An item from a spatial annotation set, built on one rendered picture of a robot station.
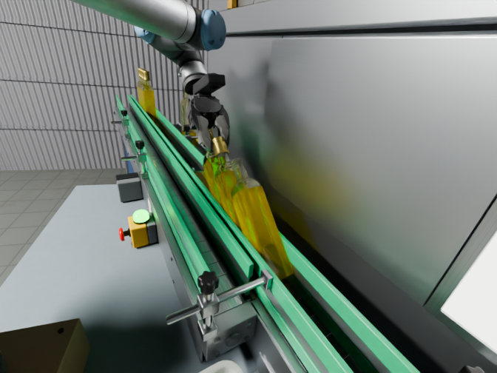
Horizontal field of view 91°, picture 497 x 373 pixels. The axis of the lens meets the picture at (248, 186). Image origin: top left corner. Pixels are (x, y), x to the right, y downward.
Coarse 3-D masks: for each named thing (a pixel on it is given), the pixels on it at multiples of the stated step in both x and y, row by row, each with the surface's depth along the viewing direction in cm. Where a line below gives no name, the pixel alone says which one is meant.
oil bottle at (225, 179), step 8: (224, 168) 56; (216, 176) 58; (224, 176) 55; (232, 176) 56; (224, 184) 55; (232, 184) 55; (224, 192) 55; (224, 200) 56; (224, 208) 57; (232, 208) 53; (232, 216) 54
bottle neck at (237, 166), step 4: (232, 160) 53; (236, 160) 53; (240, 160) 53; (232, 164) 53; (236, 164) 52; (240, 164) 53; (232, 168) 53; (236, 168) 52; (240, 168) 52; (244, 168) 53; (236, 172) 52; (240, 172) 52; (244, 172) 52; (236, 176) 52; (240, 176) 52; (244, 176) 52; (236, 180) 52
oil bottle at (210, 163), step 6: (204, 156) 64; (210, 156) 62; (204, 162) 64; (210, 162) 61; (216, 162) 62; (204, 168) 65; (210, 168) 61; (216, 168) 61; (210, 174) 61; (210, 180) 62; (210, 186) 63; (216, 186) 60; (216, 192) 60; (216, 198) 61; (222, 204) 58
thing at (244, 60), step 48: (240, 0) 68; (288, 0) 49; (336, 0) 40; (384, 0) 34; (432, 0) 29; (480, 0) 26; (240, 48) 72; (240, 96) 77; (240, 144) 82; (288, 240) 67; (336, 240) 52; (384, 288) 44; (432, 336) 38
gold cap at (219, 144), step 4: (220, 136) 60; (212, 140) 60; (216, 140) 59; (220, 140) 59; (224, 140) 60; (212, 144) 60; (216, 144) 59; (220, 144) 59; (224, 144) 59; (216, 148) 59; (220, 148) 58; (224, 148) 59; (216, 152) 59; (220, 152) 58; (228, 152) 61; (216, 156) 60
